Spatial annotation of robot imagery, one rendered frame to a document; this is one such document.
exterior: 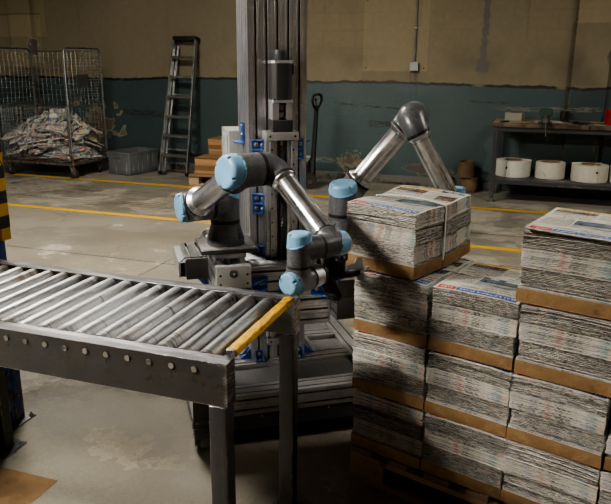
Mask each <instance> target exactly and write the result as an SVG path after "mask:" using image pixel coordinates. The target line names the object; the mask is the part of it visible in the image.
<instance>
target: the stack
mask: <svg viewBox="0 0 611 504"><path fill-rule="evenodd" d="M473 261H474V260H470V259H466V258H459V259H458V260H456V261H454V262H453V263H451V264H450V265H448V266H446V267H443V268H441V269H439V270H436V271H434V272H431V273H429V274H427V275H424V276H422V277H419V278H417V279H414V280H410V279H406V278H402V277H398V276H394V275H389V274H385V273H381V272H377V271H373V270H368V269H367V270H366V271H365V272H363V273H362V274H360V275H358V276H355V277H354V278H355V281H354V282H355V284H354V287H355V288H354V289H355V292H354V296H355V297H354V300H355V301H354V303H355V304H354V305H355V306H354V309H355V310H354V316H355V318H356V319H360V320H364V321H368V322H372V323H376V324H380V325H384V326H388V327H391V328H395V329H399V330H403V331H407V332H411V333H415V334H418V335H422V336H426V337H427V336H428V335H430V337H431V338H435V339H439V340H443V341H447V342H451V343H455V344H459V345H463V346H467V347H471V348H475V349H479V350H483V351H487V352H490V353H494V354H498V355H502V356H506V357H510V358H512V362H513V357H514V356H515V355H517V354H518V353H519V354H518V355H517V356H516V360H519V361H523V362H527V363H531V364H535V365H539V366H543V367H547V368H550V369H554V370H558V371H562V372H566V373H570V374H574V375H578V376H582V377H586V378H590V379H594V380H598V381H602V382H606V383H610V384H611V320H607V319H602V318H597V317H592V316H587V315H582V314H577V313H573V312H568V311H563V310H558V309H553V308H548V307H543V306H538V305H533V304H528V303H523V302H519V301H516V290H517V287H518V286H519V285H518V284H519V283H521V272H522V271H521V269H522V268H516V267H510V266H505V265H498V264H492V263H484V262H476V261H475V262H473ZM353 346H354V347H353V349H354V352H353V375H354V376H353V377H354V378H357V379H360V380H363V381H367V382H370V383H373V384H377V385H380V386H384V387H387V388H390V389H393V390H397V391H400V392H403V393H406V394H410V395H413V396H416V397H419V398H422V399H423V402H424V398H425V397H426V396H427V397H426V401H429V402H432V403H436V404H439V405H442V406H445V407H448V408H452V409H455V410H458V411H461V412H464V413H468V414H471V415H474V416H477V417H480V418H483V419H486V420H489V421H492V422H495V423H498V424H502V425H505V426H506V428H507V425H508V424H509V425H508V427H511V428H514V429H517V430H520V431H524V432H527V433H530V434H533V435H536V436H540V437H543V438H546V439H549V440H552V441H555V442H559V443H562V444H565V445H568V446H571V447H574V448H577V449H580V450H583V451H586V452H589V453H592V454H595V455H599V456H602V458H603V455H604V454H605V453H606V454H607V455H606V456H607V457H609V458H611V398H610V397H606V396H602V395H598V394H595V393H591V392H587V391H583V390H579V389H576V388H572V387H568V386H564V385H560V384H557V383H553V382H549V381H545V380H541V379H538V378H534V377H530V376H526V375H522V374H519V373H515V372H514V369H513V370H512V371H510V370H507V369H503V368H499V367H495V366H492V365H488V364H484V363H480V362H476V361H473V360H469V359H465V358H461V357H457V356H454V355H450V354H446V353H442V352H438V351H435V350H431V349H428V347H427V348H422V347H419V346H415V345H411V344H408V343H404V342H400V341H396V340H393V339H389V338H385V337H381V336H378V335H374V334H370V333H366V332H363V331H359V330H356V331H355V332H353ZM353 394H354V395H353V396H354V397H353V399H354V400H353V402H352V403H353V404H352V405H353V406H352V408H353V410H352V413H353V414H352V416H354V418H353V430H352V433H353V434H356V435H358V436H361V437H364V438H366V439H369V440H372V441H374V442H377V443H380V444H382V445H385V446H387V447H390V448H392V449H395V450H397V451H400V452H403V453H405V454H408V455H410V456H413V457H415V458H418V459H419V463H420V458H421V457H422V459H423V460H424V461H427V462H429V463H432V464H435V465H438V466H441V467H443V468H446V469H449V470H452V471H454V472H457V473H460V474H462V475H465V476H468V477H470V478H473V479H476V480H478V481H481V482H484V483H486V484H489V485H492V486H494V487H497V488H500V490H501V487H502V488H503V490H505V491H508V492H511V493H513V494H516V495H519V496H521V497H524V498H526V499H529V500H531V501H534V502H537V503H539V504H611V471H608V470H605V469H603V468H604V463H603V465H602V467H600V468H601V469H598V468H595V467H592V466H589V465H586V464H583V463H580V462H577V461H574V460H571V459H568V458H565V457H562V456H559V455H556V454H553V453H550V452H547V451H544V450H540V449H537V448H534V447H531V446H528V445H525V444H522V443H519V442H516V441H513V440H510V439H507V438H504V437H501V436H498V435H495V434H492V433H489V432H486V431H483V430H480V429H477V428H474V427H471V426H468V425H465V424H462V423H459V422H455V421H452V420H449V419H446V418H443V417H440V416H437V415H434V414H431V413H428V412H425V411H424V410H421V409H418V408H415V407H412V406H408V405H405V404H402V403H399V402H396V401H393V400H390V399H386V398H383V397H380V396H377V395H374V394H371V393H367V392H364V391H361V390H358V389H354V393H353ZM386 470H390V471H392V472H395V473H397V474H400V475H402V476H405V477H407V478H410V479H412V480H415V481H417V482H420V483H422V484H425V485H427V486H430V487H432V488H435V489H437V490H440V491H442V492H445V493H447V494H450V495H452V496H455V497H457V498H460V499H463V500H465V501H468V502H470V503H473V504H508V503H506V502H503V501H501V500H500V499H496V498H493V497H491V496H488V495H485V494H483V493H480V492H477V491H475V490H472V489H470V488H467V487H464V486H462V485H459V484H456V483H454V482H451V481H448V480H446V479H443V478H440V477H438V476H435V475H432V474H430V473H427V472H424V471H422V470H421V468H420V469H416V468H414V467H411V466H409V465H406V464H404V463H401V462H399V461H396V460H394V459H391V458H388V457H386V456H383V455H381V454H378V453H376V452H373V451H371V450H368V449H366V448H363V447H361V446H358V445H355V444H353V443H352V444H351V445H350V472H349V477H352V478H354V479H356V480H359V481H361V482H363V483H366V484H368V485H371V486H373V487H375V488H378V489H380V490H383V491H385V492H387V493H390V494H392V495H394V496H397V497H399V498H402V499H404V500H406V501H409V502H411V503H414V504H439V503H436V502H434V501H431V500H429V499H426V498H424V497H421V496H419V495H417V494H414V493H412V492H409V491H407V490H404V489H402V488H399V487H397V486H395V485H392V484H390V483H387V482H386Z"/></svg>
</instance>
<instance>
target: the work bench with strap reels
mask: <svg viewBox="0 0 611 504"><path fill-rule="evenodd" d="M499 121H506V120H505V119H496V120H495V121H494V122H493V124H492V127H494V139H493V151H492V163H491V175H490V187H489V199H488V200H487V201H486V202H495V200H493V195H494V193H498V191H496V190H497V184H509V185H526V186H542V187H558V188H574V189H591V190H607V191H611V165H610V173H609V165H608V164H603V163H601V162H600V163H596V162H572V165H571V174H570V175H565V168H566V162H564V161H558V160H537V161H536V166H535V173H530V172H531V162H532V160H531V159H525V158H514V157H503V158H499V155H500V144H501V132H502V131H506V132H533V133H545V125H544V124H538V122H539V121H541V120H524V121H511V120H507V121H509V122H503V123H501V122H499ZM550 121H552V125H547V133H559V134H585V135H611V109H606V111H605V118H604V122H590V123H594V124H587V125H585V124H583V125H578V124H573V122H563V121H556V120H550ZM608 174H609V177H608Z"/></svg>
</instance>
